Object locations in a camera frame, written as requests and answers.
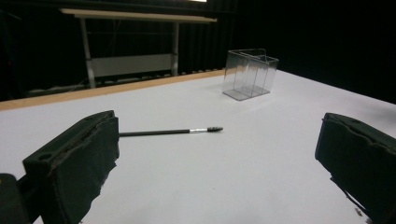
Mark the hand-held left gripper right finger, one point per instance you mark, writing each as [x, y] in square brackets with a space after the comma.
[358, 149]

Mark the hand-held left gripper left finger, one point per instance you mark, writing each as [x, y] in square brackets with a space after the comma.
[74, 161]

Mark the black makeup brush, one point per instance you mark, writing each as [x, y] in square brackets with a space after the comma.
[162, 132]

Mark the clear acrylic organizer box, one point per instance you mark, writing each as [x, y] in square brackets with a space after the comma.
[249, 74]

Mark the white desk with metal legs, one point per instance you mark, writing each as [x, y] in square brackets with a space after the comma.
[130, 63]

